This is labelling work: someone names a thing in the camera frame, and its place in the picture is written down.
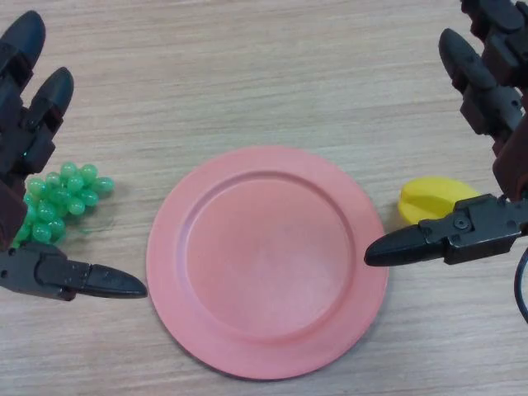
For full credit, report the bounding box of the pink round plate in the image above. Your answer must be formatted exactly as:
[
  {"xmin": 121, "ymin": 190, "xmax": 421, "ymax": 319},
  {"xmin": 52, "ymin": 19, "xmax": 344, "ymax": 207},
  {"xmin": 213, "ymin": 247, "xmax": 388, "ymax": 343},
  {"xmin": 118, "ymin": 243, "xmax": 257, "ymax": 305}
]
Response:
[{"xmin": 145, "ymin": 144, "xmax": 391, "ymax": 370}]

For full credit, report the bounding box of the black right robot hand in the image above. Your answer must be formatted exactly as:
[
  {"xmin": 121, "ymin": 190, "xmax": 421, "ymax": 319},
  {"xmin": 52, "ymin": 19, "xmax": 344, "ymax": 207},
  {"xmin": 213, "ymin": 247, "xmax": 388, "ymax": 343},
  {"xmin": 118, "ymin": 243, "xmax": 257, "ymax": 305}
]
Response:
[{"xmin": 363, "ymin": 0, "xmax": 528, "ymax": 267}]

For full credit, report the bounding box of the green grapes bunch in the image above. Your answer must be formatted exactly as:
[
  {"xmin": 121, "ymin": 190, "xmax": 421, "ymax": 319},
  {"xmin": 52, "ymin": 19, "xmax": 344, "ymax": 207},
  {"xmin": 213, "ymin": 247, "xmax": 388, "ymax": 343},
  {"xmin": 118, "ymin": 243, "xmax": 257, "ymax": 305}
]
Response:
[{"xmin": 11, "ymin": 162, "xmax": 116, "ymax": 250}]

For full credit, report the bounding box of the black cable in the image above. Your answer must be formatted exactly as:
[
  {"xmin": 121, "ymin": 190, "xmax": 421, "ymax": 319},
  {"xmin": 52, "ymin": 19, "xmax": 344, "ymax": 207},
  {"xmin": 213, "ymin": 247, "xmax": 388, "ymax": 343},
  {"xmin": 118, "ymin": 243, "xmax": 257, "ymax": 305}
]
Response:
[{"xmin": 512, "ymin": 246, "xmax": 528, "ymax": 325}]

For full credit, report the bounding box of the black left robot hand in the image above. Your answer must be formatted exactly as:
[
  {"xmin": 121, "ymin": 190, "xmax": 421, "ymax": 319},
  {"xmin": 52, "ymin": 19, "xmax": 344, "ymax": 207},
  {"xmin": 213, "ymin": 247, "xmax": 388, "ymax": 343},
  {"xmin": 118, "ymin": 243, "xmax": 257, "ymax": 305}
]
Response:
[{"xmin": 0, "ymin": 10, "xmax": 149, "ymax": 303}]

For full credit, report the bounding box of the yellow starfruit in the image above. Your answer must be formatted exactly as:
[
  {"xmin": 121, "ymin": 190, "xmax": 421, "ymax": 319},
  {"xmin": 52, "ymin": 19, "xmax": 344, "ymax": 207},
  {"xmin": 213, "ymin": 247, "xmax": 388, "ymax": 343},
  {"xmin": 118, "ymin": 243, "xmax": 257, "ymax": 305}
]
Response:
[{"xmin": 398, "ymin": 176, "xmax": 482, "ymax": 226}]

